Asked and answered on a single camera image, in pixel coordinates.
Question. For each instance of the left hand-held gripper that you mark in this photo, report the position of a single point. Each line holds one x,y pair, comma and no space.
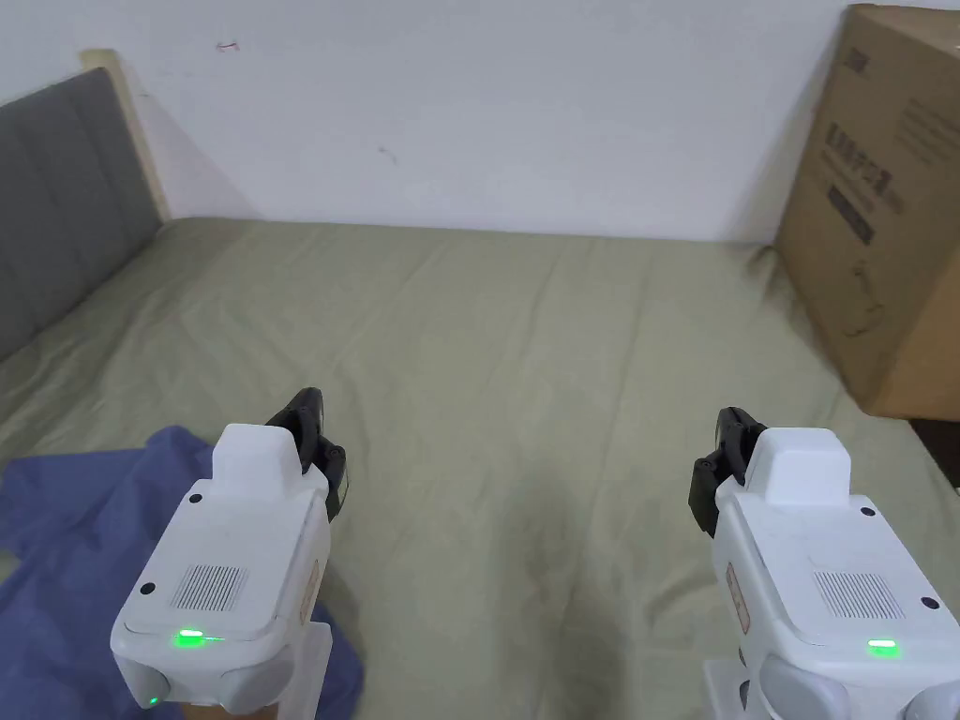
225,555

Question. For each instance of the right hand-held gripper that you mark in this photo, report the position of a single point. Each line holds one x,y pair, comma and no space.
817,570

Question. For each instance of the person's left hand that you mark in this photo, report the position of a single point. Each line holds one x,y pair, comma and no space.
232,714

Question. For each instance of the bed with pale green sheet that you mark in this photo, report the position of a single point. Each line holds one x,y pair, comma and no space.
487,337

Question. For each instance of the blue garment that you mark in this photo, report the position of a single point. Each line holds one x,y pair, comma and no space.
67,525

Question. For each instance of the large brown cardboard carton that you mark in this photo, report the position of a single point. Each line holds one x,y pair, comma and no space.
885,225

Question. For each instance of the grey padded headboard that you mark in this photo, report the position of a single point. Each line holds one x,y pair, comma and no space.
60,187

